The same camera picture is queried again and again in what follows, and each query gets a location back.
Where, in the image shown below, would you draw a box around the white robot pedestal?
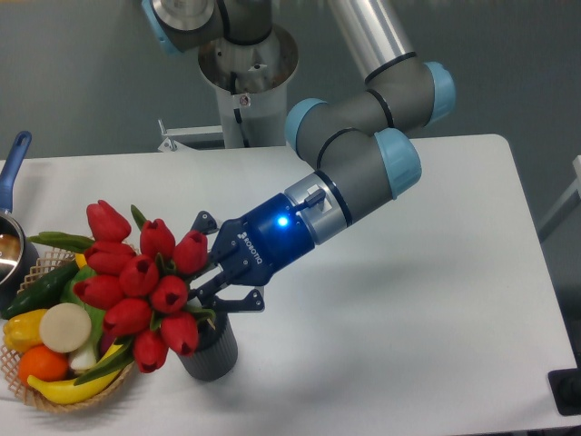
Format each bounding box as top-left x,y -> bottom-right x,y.
160,25 -> 299,151

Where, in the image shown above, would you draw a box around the yellow banana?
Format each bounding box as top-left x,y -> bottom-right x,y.
27,344 -> 130,405

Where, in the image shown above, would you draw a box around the beige round slice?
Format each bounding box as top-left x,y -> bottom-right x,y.
39,302 -> 92,353

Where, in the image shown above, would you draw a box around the blue handled saucepan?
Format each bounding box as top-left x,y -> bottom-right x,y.
1,131 -> 39,311

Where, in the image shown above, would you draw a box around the purple sweet potato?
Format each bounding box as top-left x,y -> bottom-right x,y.
99,333 -> 116,357

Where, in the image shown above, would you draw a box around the yellow squash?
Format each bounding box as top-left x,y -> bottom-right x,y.
74,253 -> 87,269

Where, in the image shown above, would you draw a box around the green bok choy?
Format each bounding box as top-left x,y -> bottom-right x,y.
60,266 -> 105,374

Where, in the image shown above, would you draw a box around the red tulip bouquet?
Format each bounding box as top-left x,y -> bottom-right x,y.
31,200 -> 215,384

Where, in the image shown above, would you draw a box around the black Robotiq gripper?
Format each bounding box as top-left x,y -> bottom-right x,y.
187,193 -> 315,313

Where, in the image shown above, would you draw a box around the white frame at right edge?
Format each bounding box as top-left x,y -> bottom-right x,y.
537,155 -> 580,243

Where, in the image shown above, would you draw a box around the black device at table edge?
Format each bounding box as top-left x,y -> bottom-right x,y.
547,368 -> 580,416

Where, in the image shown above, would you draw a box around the dark grey ribbed vase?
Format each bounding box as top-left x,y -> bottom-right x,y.
178,312 -> 238,382

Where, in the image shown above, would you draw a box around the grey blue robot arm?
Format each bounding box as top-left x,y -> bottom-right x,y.
142,1 -> 456,312

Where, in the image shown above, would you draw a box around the green cucumber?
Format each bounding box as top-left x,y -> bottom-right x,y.
1,262 -> 79,320

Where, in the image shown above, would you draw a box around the yellow bell pepper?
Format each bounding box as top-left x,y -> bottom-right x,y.
3,309 -> 48,353

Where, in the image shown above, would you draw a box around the orange fruit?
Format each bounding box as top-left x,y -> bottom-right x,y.
18,345 -> 69,386

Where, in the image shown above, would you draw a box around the woven wicker basket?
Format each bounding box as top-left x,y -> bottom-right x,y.
1,249 -> 136,413

